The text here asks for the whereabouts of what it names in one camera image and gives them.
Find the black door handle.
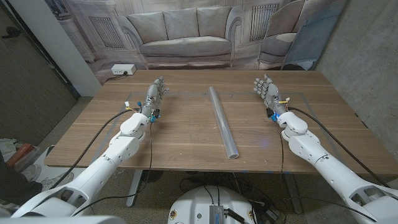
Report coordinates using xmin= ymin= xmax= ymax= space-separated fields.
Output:
xmin=1 ymin=26 xmax=22 ymax=40

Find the grey-blue leaning board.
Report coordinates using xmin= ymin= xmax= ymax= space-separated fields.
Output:
xmin=281 ymin=0 xmax=348 ymax=71

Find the white sneaker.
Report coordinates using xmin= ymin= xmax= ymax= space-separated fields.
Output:
xmin=23 ymin=164 xmax=43 ymax=183
xmin=40 ymin=171 xmax=75 ymax=191

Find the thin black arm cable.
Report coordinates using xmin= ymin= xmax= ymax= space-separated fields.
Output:
xmin=274 ymin=120 xmax=285 ymax=177
xmin=73 ymin=120 xmax=154 ymax=217

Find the white power outlet box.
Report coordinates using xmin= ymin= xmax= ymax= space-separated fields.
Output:
xmin=111 ymin=63 xmax=137 ymax=76

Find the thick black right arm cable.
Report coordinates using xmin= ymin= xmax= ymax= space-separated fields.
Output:
xmin=287 ymin=107 xmax=391 ymax=189

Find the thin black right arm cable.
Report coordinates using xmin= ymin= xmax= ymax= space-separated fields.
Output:
xmin=274 ymin=120 xmax=285 ymax=177

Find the grey metal electronics box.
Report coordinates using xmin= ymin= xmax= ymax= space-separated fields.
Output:
xmin=208 ymin=204 xmax=225 ymax=224

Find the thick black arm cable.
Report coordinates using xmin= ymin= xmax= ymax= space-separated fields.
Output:
xmin=287 ymin=107 xmax=391 ymax=189
xmin=49 ymin=108 xmax=139 ymax=190

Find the dark wooden door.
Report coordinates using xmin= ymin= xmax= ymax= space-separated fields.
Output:
xmin=0 ymin=6 xmax=78 ymax=147

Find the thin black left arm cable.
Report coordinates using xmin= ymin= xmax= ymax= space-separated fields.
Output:
xmin=73 ymin=120 xmax=154 ymax=217

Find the printed living room backdrop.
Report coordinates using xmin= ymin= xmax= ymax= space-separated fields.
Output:
xmin=46 ymin=0 xmax=348 ymax=85

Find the white robot torso base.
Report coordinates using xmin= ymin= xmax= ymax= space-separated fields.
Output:
xmin=167 ymin=185 xmax=259 ymax=224

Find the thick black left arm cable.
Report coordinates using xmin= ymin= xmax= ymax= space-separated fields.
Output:
xmin=49 ymin=108 xmax=139 ymax=190

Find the clear plastic wrap roll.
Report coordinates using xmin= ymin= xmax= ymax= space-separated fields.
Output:
xmin=207 ymin=86 xmax=239 ymax=160

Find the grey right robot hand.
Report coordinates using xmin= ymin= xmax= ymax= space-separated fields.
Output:
xmin=253 ymin=73 xmax=289 ymax=116

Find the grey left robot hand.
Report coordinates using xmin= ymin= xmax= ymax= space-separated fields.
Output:
xmin=141 ymin=76 xmax=170 ymax=118

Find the white robot chest shell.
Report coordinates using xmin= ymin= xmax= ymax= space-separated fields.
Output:
xmin=0 ymin=215 xmax=125 ymax=224

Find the white table leg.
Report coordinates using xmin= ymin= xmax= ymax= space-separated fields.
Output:
xmin=126 ymin=169 xmax=144 ymax=208
xmin=284 ymin=174 xmax=303 ymax=215

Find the orange box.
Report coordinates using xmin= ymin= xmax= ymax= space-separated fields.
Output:
xmin=6 ymin=142 xmax=35 ymax=167

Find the person in dark clothes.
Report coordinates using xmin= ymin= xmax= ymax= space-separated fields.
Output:
xmin=0 ymin=152 xmax=43 ymax=206

